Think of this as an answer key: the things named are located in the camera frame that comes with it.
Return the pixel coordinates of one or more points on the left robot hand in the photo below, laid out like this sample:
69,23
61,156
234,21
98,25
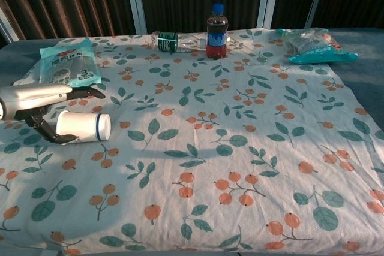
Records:
33,97

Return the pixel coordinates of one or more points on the white paper cup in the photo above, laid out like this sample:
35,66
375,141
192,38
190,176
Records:
85,127

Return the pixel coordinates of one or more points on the teal snack package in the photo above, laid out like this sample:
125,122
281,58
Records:
72,61

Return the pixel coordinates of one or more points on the dark brown curtain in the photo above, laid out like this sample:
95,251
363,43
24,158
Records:
69,1

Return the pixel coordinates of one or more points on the clear bottle with green label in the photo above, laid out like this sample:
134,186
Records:
171,41

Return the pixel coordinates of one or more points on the floral print tablecloth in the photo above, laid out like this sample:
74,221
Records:
192,148

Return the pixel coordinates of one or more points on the cola bottle with blue cap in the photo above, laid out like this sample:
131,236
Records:
217,34

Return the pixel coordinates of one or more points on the teal and clear snack bag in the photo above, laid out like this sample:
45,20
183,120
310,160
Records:
315,46

